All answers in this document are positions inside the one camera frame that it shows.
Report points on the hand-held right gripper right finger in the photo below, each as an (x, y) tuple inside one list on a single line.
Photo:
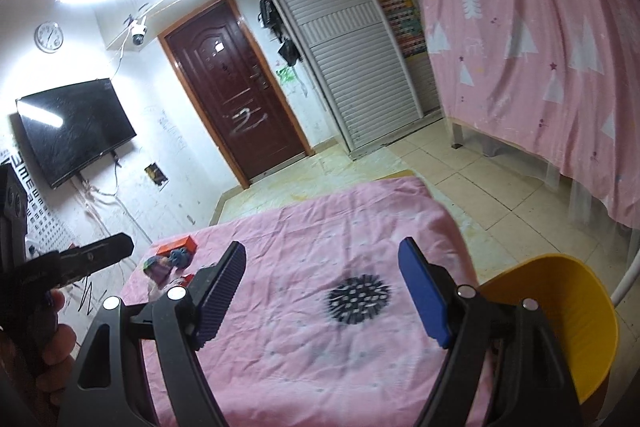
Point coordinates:
[(425, 292)]

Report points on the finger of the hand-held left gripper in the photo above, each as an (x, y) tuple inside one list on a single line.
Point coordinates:
[(95, 252)]

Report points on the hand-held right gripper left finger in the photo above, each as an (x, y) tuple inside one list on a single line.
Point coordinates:
[(220, 297)]

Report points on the yellow plastic bin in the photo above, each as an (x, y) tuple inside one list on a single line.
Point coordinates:
[(575, 322)]

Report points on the person's left hand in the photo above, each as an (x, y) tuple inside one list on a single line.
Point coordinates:
[(60, 347)]

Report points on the small red wrapper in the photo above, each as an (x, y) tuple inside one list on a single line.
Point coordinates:
[(187, 279)]

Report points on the blue crumpled wrapper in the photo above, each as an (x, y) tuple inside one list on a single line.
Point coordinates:
[(180, 258)]

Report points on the eye chart poster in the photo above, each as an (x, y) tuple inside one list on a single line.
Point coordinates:
[(45, 217)]

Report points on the orange cardboard box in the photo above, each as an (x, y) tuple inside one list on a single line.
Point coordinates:
[(175, 247)]

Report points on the pink bed sheet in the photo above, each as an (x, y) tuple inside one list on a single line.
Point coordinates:
[(320, 347)]

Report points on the white metal tube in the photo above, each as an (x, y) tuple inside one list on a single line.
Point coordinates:
[(627, 277)]

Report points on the dark red door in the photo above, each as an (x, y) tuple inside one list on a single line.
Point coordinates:
[(235, 92)]

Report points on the white slatted wardrobe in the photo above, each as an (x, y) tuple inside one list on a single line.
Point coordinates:
[(350, 57)]

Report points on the small black hanging bag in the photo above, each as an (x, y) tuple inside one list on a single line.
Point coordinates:
[(288, 52)]

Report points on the pink tree-print curtain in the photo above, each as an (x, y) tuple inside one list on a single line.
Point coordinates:
[(540, 57)]

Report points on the colourful grid chart poster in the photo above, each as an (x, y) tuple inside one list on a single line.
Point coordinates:
[(400, 22)]

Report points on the large black hanging bag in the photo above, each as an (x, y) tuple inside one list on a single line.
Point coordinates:
[(269, 12)]

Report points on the black wall television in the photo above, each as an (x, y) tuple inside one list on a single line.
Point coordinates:
[(75, 129)]

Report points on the white round wall clock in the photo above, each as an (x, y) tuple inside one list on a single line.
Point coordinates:
[(48, 37)]

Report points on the white security camera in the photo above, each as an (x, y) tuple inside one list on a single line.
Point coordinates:
[(138, 32)]

